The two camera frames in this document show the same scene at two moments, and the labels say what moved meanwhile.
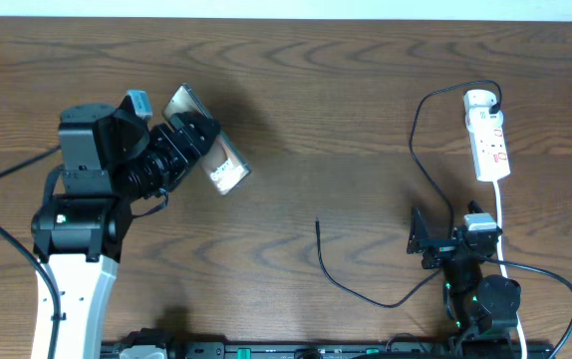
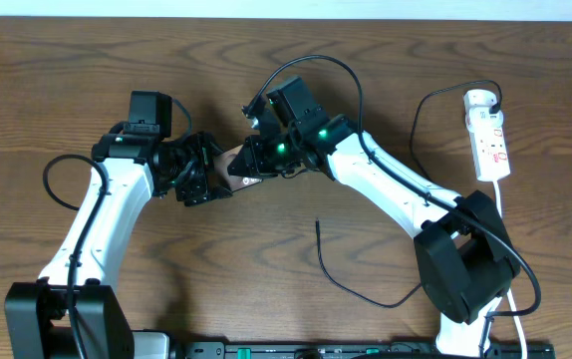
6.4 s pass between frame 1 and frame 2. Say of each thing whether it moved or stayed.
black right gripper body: moved
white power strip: stayed
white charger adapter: stayed
